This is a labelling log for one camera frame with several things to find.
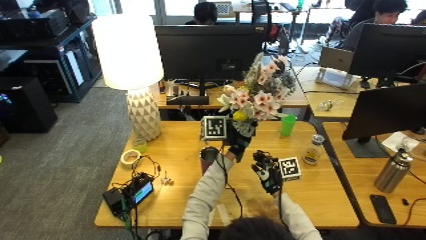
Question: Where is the left glove black cable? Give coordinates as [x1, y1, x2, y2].
[215, 143, 245, 220]

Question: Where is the black device with screen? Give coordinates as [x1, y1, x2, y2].
[101, 172, 156, 218]

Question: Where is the glass bottle with yellow drink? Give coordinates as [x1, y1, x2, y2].
[302, 134, 326, 167]

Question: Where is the steel water bottle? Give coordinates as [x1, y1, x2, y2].
[373, 148, 416, 194]

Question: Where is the right glove marker cube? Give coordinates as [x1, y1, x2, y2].
[277, 156, 304, 182]

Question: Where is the pink and white flower bouquet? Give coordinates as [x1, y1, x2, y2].
[216, 52, 298, 125]

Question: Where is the person's right hand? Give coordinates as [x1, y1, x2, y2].
[251, 149, 287, 196]

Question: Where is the black shelf unit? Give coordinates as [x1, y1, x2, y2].
[0, 8, 103, 104]

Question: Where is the white paper sheet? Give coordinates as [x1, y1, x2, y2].
[381, 131, 421, 154]

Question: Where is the black monitor beside laptop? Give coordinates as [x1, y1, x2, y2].
[348, 22, 426, 89]

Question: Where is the white desk device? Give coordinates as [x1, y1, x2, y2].
[314, 67, 360, 91]

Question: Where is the white tape roll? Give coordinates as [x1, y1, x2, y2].
[120, 149, 143, 169]

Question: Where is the green plastic cup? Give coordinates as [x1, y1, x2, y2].
[280, 114, 298, 138]

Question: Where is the small clear glass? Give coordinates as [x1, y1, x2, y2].
[132, 137, 149, 154]

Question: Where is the white tape strip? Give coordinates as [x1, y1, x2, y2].
[216, 203, 233, 227]

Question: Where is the glove black cable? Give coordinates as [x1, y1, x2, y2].
[215, 143, 245, 220]
[277, 190, 289, 228]

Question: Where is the glove marker cube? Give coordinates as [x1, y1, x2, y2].
[277, 156, 304, 182]
[199, 115, 229, 142]

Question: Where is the left glove marker cube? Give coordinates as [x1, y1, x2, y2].
[199, 115, 229, 142]

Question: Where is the right glove black cable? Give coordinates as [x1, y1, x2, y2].
[277, 190, 289, 228]

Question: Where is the white table lamp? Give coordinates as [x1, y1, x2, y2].
[91, 13, 165, 142]

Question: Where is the black floor box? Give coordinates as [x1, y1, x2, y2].
[0, 76, 59, 134]

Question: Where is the person's left hand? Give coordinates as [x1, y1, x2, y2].
[223, 121, 260, 164]

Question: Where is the black monitor on stand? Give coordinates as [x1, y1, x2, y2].
[155, 24, 267, 106]

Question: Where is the clear plastic item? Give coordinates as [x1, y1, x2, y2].
[317, 99, 345, 112]

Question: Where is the large black monitor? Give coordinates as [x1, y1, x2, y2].
[341, 82, 426, 159]

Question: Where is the silver laptop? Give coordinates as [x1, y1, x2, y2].
[318, 46, 356, 73]

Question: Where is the checkered calibration board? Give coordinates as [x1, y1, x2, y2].
[213, 1, 235, 18]

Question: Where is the black smartphone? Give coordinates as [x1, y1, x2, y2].
[369, 194, 398, 225]

